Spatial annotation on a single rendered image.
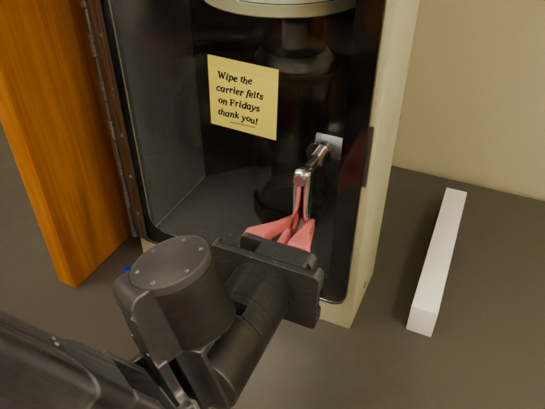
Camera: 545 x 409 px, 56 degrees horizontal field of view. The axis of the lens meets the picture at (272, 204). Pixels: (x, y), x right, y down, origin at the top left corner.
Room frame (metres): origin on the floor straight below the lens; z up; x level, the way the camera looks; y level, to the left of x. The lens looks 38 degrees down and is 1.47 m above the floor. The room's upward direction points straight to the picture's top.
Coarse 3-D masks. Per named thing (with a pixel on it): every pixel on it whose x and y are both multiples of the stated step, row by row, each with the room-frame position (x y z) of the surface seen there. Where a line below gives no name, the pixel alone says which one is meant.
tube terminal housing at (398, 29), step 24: (408, 0) 0.46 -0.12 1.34; (384, 24) 0.42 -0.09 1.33; (408, 24) 0.48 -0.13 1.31; (384, 48) 0.42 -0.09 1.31; (408, 48) 0.50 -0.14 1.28; (384, 72) 0.42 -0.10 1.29; (384, 96) 0.42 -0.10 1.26; (384, 120) 0.44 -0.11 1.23; (384, 144) 0.46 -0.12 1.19; (384, 168) 0.48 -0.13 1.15; (384, 192) 0.50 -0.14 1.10; (360, 216) 0.42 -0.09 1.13; (144, 240) 0.55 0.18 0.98; (360, 240) 0.42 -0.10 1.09; (360, 264) 0.43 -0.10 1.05; (360, 288) 0.45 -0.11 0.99; (336, 312) 0.43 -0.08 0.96
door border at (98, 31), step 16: (96, 0) 0.53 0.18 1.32; (96, 16) 0.53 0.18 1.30; (96, 32) 0.54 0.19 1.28; (96, 64) 0.54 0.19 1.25; (112, 64) 0.53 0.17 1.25; (112, 80) 0.53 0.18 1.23; (112, 96) 0.53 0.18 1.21; (112, 112) 0.54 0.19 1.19; (112, 144) 0.54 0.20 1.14; (128, 144) 0.53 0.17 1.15; (128, 160) 0.53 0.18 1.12; (128, 176) 0.53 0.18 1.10; (128, 192) 0.54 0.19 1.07; (128, 208) 0.54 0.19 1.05; (144, 224) 0.53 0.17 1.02
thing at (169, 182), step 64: (128, 0) 0.52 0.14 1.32; (192, 0) 0.48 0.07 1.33; (256, 0) 0.46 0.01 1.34; (320, 0) 0.43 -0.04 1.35; (384, 0) 0.41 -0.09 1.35; (128, 64) 0.52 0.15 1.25; (192, 64) 0.49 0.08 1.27; (256, 64) 0.46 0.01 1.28; (320, 64) 0.43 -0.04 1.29; (128, 128) 0.53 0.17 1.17; (192, 128) 0.49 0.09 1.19; (320, 128) 0.43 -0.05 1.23; (192, 192) 0.50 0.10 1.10; (256, 192) 0.46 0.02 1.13; (320, 192) 0.43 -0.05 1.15; (320, 256) 0.42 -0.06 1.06
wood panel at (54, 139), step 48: (0, 0) 0.51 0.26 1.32; (48, 0) 0.57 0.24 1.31; (0, 48) 0.50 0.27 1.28; (48, 48) 0.55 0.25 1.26; (0, 96) 0.50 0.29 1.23; (48, 96) 0.53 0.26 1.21; (96, 96) 0.60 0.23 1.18; (48, 144) 0.52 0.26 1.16; (96, 144) 0.58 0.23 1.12; (48, 192) 0.50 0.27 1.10; (96, 192) 0.56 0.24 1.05; (48, 240) 0.50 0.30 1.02; (96, 240) 0.54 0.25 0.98
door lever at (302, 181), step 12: (312, 144) 0.43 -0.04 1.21; (324, 144) 0.43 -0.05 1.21; (312, 156) 0.42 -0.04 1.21; (324, 156) 0.42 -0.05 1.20; (300, 168) 0.39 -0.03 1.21; (312, 168) 0.40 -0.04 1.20; (300, 180) 0.38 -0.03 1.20; (300, 192) 0.38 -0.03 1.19; (300, 204) 0.38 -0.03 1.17; (300, 216) 0.38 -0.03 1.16; (300, 228) 0.38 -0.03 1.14
